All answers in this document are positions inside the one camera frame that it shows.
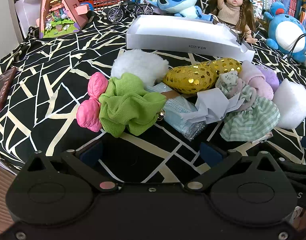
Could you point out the blue Stitch plush toy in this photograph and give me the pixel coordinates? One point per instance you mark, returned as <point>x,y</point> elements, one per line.
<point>180,8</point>

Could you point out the pink fabric bow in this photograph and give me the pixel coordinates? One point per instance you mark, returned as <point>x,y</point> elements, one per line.
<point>87,115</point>

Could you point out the gold sequin heart pillow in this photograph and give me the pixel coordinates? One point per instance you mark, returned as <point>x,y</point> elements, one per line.
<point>200,76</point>

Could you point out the pink soft cloth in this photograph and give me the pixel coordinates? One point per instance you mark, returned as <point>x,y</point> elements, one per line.
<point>253,77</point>

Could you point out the blue round plush toy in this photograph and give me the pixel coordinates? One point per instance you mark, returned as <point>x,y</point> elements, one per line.
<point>286,33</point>

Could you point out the green striped doll dress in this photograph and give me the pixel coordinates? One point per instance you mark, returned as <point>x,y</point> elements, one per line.
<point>256,116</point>

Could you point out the white paper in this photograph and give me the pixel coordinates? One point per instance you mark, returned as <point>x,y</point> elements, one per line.
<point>212,106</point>

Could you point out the black miniature bicycle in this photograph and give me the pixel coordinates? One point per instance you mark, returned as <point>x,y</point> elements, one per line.
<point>128,8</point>

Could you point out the green fabric scrunchie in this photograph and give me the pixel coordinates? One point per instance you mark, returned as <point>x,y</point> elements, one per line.
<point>127,105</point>

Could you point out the white cardboard box tray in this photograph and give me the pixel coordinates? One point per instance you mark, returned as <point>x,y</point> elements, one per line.
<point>170,33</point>

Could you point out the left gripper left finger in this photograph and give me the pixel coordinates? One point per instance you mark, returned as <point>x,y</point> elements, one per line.
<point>84,164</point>

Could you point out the brown haired baby doll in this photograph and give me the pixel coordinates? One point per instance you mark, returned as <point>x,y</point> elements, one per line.
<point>237,14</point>

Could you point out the white fluffy pompom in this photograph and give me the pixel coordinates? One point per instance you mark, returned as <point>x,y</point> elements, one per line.
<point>149,67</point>

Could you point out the pink triangular miniature house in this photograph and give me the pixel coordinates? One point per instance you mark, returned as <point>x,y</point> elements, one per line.
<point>61,17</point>

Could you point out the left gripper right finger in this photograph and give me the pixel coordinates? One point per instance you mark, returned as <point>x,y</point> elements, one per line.
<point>219,161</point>

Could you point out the black white patterned tablecloth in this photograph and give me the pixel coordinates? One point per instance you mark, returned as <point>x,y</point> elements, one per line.
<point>51,82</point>

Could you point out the purple fluffy plush toy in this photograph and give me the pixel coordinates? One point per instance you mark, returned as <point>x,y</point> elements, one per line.
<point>270,77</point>

